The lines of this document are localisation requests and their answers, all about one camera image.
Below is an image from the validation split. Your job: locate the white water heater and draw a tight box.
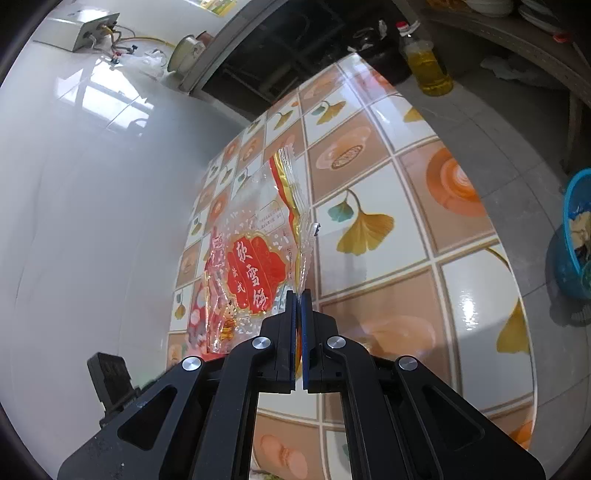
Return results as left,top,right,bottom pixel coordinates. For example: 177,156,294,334
32,13,122,52

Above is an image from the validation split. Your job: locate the yellow hose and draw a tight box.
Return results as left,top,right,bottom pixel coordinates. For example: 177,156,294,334
106,28,178,51

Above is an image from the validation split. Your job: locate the stack of white plates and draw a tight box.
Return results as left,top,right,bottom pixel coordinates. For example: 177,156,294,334
517,2,573,37

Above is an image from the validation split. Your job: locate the stack of pale bowls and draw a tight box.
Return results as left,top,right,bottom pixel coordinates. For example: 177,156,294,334
466,0,515,18

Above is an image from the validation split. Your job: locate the white plastic bag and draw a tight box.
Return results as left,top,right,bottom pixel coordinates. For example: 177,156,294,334
124,48,167,77

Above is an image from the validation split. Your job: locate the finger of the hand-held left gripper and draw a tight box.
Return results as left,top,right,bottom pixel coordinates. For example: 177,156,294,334
87,352,141,428

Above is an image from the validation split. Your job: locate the grey kitchen counter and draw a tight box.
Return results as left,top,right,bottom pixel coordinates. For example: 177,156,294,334
178,0,402,123

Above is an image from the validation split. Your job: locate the clear red-printed wrapper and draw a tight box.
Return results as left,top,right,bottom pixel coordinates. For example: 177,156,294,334
187,145,321,358

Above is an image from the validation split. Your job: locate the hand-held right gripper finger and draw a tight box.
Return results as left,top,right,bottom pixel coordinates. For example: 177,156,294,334
56,290,297,480
299,288,546,480

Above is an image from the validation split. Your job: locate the cooking oil bottle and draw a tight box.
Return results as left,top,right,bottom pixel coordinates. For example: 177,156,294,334
397,21,454,97

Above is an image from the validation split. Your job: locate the black kettle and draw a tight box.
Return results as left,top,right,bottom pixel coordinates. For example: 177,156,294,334
348,21,409,86

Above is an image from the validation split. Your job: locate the white crumpled cloth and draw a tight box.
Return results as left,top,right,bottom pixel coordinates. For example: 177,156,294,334
480,55,546,87

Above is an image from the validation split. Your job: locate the blue plastic waste bin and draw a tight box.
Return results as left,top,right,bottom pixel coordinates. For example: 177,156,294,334
547,168,591,301

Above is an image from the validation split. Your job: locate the cream enamel pot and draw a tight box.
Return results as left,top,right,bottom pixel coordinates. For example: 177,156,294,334
166,31,214,73

